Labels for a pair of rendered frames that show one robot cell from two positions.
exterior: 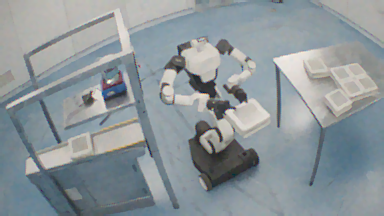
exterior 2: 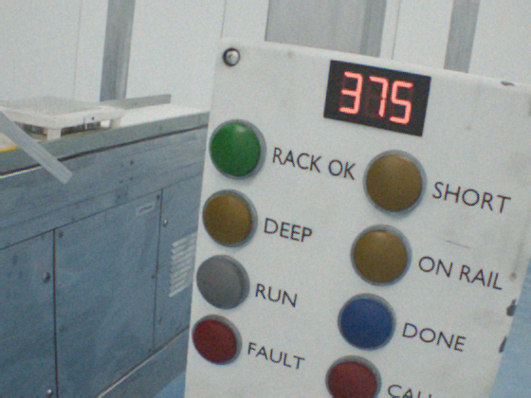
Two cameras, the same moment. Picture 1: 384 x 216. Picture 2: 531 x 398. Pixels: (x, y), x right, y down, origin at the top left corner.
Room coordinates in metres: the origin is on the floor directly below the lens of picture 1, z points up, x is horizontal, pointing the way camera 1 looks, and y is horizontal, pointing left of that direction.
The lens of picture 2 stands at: (3.12, 0.17, 1.16)
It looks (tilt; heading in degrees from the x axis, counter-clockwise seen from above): 16 degrees down; 123
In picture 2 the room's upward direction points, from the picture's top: 7 degrees clockwise
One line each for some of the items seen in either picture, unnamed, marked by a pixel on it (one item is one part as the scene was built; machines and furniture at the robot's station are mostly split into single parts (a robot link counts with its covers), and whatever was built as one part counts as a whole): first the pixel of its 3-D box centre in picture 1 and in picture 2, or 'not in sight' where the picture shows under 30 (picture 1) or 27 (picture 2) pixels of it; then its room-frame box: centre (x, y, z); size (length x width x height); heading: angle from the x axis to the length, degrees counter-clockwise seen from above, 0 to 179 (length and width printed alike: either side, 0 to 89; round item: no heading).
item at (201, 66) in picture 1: (199, 60); not in sight; (2.57, -0.12, 1.14); 0.34 x 0.30 x 0.36; 111
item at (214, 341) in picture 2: not in sight; (214, 341); (2.95, 0.41, 0.99); 0.03 x 0.01 x 0.03; 11
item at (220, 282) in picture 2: not in sight; (220, 283); (2.95, 0.41, 1.03); 0.03 x 0.01 x 0.03; 11
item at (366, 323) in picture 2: not in sight; (366, 323); (3.03, 0.43, 1.03); 0.03 x 0.01 x 0.03; 11
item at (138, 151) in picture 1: (77, 157); (73, 157); (2.02, 1.07, 0.83); 1.30 x 0.29 x 0.10; 101
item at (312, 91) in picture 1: (345, 74); not in sight; (2.41, -1.68, 0.86); 1.50 x 1.10 x 0.04; 99
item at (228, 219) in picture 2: not in sight; (228, 219); (2.95, 0.41, 1.07); 0.03 x 0.01 x 0.03; 11
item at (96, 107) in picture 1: (94, 102); not in sight; (2.08, 0.69, 1.31); 0.62 x 0.38 x 0.04; 101
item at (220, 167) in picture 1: (216, 149); not in sight; (2.50, -0.15, 0.19); 0.64 x 0.52 x 0.33; 21
